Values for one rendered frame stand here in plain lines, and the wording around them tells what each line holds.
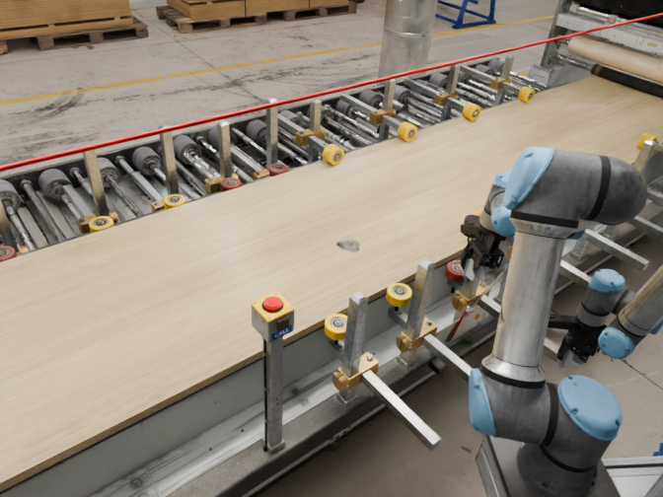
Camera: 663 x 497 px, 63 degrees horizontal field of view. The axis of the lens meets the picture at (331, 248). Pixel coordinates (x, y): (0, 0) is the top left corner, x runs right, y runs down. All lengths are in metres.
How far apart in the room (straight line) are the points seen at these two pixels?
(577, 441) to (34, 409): 1.20
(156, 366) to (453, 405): 1.53
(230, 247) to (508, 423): 1.15
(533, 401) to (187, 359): 0.89
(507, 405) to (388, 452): 1.43
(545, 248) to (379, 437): 1.62
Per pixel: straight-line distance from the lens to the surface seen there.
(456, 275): 1.86
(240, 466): 1.57
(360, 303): 1.38
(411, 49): 5.58
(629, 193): 1.04
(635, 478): 1.47
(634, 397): 3.05
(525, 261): 1.02
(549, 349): 1.78
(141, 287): 1.78
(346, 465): 2.39
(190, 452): 1.70
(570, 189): 1.00
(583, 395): 1.11
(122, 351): 1.59
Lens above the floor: 2.04
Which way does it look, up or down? 37 degrees down
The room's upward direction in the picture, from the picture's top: 4 degrees clockwise
